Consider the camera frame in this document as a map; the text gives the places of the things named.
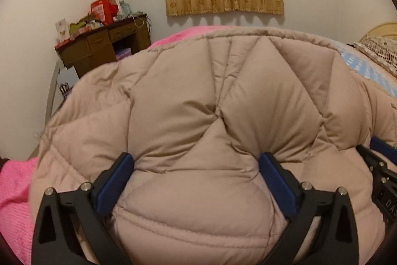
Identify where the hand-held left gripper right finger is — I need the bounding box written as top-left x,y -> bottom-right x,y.
258,152 -> 360,265

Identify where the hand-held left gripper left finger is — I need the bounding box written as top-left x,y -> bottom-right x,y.
32,152 -> 134,265

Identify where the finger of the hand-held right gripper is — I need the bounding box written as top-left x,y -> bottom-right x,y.
357,137 -> 397,179

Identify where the beige quilted puffer jacket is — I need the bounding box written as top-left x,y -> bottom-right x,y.
29,27 -> 397,265

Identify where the blue printed bed sheet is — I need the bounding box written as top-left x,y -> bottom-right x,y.
336,44 -> 397,98

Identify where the striped patterned pillow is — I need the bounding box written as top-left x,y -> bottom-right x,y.
354,37 -> 397,77

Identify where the white bag with black print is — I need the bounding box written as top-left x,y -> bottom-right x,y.
57,66 -> 79,98

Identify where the cream bed headboard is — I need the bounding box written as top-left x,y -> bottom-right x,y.
360,22 -> 397,43

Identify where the purple box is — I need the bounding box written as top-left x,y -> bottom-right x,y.
115,48 -> 132,61

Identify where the brown wooden desk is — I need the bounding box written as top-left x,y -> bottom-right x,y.
55,13 -> 151,79

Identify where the white printed card box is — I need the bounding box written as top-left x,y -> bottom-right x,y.
55,18 -> 69,43

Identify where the green cloth pile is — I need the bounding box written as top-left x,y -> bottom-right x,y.
69,15 -> 94,33

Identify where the red gift box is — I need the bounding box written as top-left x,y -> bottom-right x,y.
91,0 -> 118,25

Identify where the grey metal frame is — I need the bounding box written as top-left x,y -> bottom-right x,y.
46,60 -> 63,123

